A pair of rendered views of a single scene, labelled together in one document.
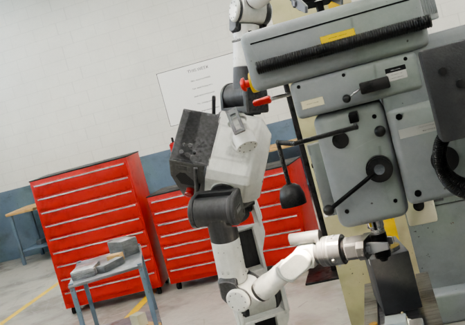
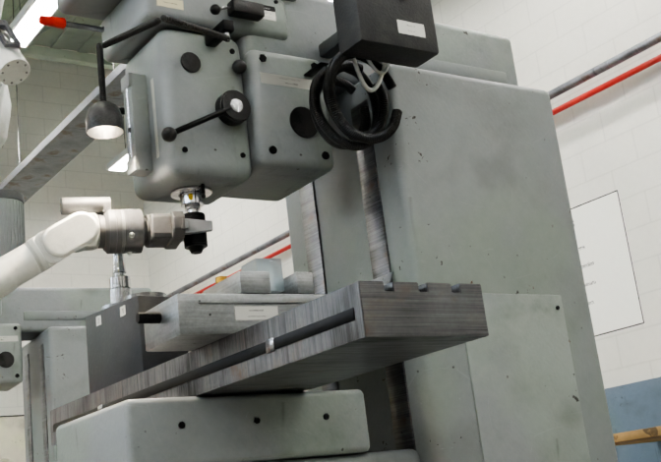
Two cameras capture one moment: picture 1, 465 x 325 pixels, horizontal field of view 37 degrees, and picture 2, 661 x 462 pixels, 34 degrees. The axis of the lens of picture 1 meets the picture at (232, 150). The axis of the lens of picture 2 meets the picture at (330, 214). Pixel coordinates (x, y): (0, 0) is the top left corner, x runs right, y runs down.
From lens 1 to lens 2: 1.54 m
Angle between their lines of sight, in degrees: 51
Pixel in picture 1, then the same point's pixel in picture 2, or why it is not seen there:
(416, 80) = (283, 28)
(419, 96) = (283, 48)
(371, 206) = (213, 152)
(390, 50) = not seen: outside the picture
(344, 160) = (191, 87)
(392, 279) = not seen: hidden behind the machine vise
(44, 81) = not seen: outside the picture
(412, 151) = (271, 100)
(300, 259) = (85, 222)
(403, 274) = not seen: hidden behind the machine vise
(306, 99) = not seen: outside the picture
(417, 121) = (280, 71)
